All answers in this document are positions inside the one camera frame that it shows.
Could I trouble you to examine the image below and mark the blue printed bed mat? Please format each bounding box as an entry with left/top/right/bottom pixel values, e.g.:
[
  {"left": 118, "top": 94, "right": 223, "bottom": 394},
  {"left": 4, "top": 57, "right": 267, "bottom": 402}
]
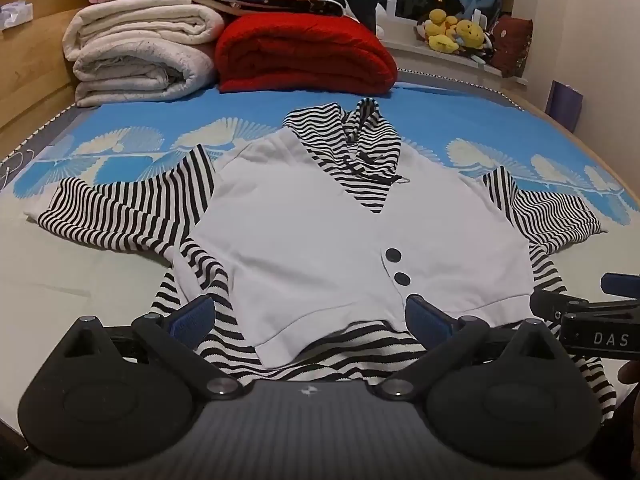
[{"left": 0, "top": 67, "right": 640, "bottom": 461}]

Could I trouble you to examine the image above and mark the red folded blanket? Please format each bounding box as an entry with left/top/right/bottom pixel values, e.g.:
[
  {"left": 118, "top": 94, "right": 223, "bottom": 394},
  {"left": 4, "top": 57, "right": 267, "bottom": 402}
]
[{"left": 215, "top": 14, "right": 399, "bottom": 95}]

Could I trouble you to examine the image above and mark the striped shirt with white vest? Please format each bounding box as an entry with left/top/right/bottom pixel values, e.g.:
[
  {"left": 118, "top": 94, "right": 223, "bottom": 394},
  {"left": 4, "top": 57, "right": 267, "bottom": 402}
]
[{"left": 24, "top": 97, "right": 619, "bottom": 424}]

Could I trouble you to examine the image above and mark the cream folded blanket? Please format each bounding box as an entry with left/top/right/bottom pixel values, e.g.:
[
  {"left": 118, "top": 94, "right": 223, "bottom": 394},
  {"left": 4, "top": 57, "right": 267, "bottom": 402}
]
[
  {"left": 62, "top": 2, "right": 229, "bottom": 62},
  {"left": 72, "top": 39, "right": 219, "bottom": 109}
]

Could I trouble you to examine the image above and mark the yellow plush toy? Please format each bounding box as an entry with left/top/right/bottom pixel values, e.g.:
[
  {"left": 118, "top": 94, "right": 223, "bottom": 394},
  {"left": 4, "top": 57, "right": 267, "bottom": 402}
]
[
  {"left": 427, "top": 34, "right": 460, "bottom": 54},
  {"left": 424, "top": 9, "right": 459, "bottom": 36},
  {"left": 452, "top": 20, "right": 487, "bottom": 51}
]

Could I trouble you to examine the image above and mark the window sill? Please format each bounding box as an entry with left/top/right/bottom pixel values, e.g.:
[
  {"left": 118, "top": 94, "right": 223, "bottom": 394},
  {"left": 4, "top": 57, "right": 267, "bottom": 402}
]
[{"left": 377, "top": 24, "right": 529, "bottom": 87}]

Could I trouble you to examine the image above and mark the wooden bed side panel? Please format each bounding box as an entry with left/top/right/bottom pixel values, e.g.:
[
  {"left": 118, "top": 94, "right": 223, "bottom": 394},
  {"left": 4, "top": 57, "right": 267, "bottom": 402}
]
[{"left": 0, "top": 0, "right": 117, "bottom": 133}]

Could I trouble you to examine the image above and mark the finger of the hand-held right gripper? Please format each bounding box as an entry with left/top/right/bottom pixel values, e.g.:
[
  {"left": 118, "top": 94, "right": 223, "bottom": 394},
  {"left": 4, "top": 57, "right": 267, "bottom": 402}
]
[
  {"left": 601, "top": 272, "right": 640, "bottom": 302},
  {"left": 529, "top": 287, "right": 640, "bottom": 325}
]

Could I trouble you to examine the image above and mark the white cable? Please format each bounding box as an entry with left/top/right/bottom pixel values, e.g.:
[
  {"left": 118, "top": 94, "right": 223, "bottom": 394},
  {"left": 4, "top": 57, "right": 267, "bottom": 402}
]
[{"left": 0, "top": 151, "right": 32, "bottom": 187}]

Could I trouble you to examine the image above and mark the tissue pack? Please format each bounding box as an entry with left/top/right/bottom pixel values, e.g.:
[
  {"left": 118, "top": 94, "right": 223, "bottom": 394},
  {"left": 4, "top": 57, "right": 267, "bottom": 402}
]
[{"left": 0, "top": 2, "right": 34, "bottom": 32}]

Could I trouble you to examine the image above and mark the wooden bed edge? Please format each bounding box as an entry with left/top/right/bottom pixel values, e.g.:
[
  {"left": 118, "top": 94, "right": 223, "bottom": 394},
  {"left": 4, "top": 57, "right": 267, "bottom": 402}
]
[{"left": 502, "top": 87, "right": 640, "bottom": 201}]

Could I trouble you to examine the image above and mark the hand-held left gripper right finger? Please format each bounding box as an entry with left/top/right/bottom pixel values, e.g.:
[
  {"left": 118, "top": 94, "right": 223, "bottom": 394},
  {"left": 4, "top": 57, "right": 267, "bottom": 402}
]
[{"left": 377, "top": 295, "right": 572, "bottom": 403}]

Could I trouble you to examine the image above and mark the brown plush cushion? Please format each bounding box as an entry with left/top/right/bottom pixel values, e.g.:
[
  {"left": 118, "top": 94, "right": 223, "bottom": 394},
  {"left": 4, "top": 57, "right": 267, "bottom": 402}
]
[{"left": 491, "top": 16, "right": 534, "bottom": 79}]

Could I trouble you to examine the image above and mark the purple box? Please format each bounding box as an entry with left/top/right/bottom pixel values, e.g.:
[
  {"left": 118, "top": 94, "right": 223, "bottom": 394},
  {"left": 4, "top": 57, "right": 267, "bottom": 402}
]
[{"left": 545, "top": 80, "right": 584, "bottom": 134}]

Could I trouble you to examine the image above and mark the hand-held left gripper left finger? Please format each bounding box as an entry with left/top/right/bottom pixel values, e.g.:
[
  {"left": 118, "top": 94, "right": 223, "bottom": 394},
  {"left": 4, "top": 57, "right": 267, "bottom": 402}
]
[{"left": 59, "top": 294, "right": 244, "bottom": 402}]

